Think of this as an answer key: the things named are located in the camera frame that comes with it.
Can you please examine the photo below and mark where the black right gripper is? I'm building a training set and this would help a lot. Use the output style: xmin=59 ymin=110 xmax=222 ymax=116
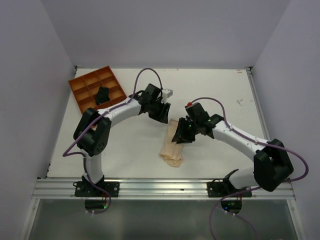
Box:
xmin=172 ymin=116 xmax=200 ymax=143

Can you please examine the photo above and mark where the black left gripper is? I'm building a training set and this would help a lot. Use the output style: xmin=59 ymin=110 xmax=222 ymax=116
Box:
xmin=148 ymin=98 xmax=170 ymax=123

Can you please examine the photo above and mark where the cream beige underwear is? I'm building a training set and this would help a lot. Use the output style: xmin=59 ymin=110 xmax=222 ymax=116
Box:
xmin=159 ymin=119 xmax=183 ymax=168

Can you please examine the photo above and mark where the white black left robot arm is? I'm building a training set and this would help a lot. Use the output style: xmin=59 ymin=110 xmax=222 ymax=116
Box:
xmin=73 ymin=83 xmax=173 ymax=197

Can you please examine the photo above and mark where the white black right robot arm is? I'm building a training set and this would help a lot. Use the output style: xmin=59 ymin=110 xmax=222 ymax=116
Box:
xmin=171 ymin=103 xmax=294 ymax=197

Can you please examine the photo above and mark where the black rolled garment in tray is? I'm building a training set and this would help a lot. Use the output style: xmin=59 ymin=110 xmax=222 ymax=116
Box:
xmin=95 ymin=86 xmax=110 ymax=106

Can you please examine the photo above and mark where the orange compartment tray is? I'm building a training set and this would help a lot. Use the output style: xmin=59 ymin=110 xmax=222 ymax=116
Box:
xmin=68 ymin=66 xmax=127 ymax=114

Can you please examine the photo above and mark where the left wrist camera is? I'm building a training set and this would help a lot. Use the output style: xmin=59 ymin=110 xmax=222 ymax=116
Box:
xmin=162 ymin=88 xmax=173 ymax=102

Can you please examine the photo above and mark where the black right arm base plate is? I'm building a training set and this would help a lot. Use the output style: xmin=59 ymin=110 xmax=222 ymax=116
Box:
xmin=206 ymin=181 xmax=247 ymax=198

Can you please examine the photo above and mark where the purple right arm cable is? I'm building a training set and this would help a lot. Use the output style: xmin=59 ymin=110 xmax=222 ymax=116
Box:
xmin=191 ymin=96 xmax=309 ymax=240

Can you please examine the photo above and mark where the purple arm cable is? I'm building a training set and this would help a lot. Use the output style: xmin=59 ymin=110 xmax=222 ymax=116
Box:
xmin=62 ymin=67 xmax=164 ymax=215
xmin=191 ymin=96 xmax=309 ymax=240

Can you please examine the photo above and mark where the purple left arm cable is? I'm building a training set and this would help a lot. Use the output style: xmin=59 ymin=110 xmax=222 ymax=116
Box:
xmin=62 ymin=67 xmax=164 ymax=215

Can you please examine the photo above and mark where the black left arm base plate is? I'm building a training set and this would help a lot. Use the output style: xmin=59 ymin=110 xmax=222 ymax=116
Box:
xmin=72 ymin=181 xmax=120 ymax=198

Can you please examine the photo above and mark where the aluminium mounting rail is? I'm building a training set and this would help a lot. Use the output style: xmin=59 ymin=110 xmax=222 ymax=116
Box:
xmin=31 ymin=177 xmax=295 ymax=200

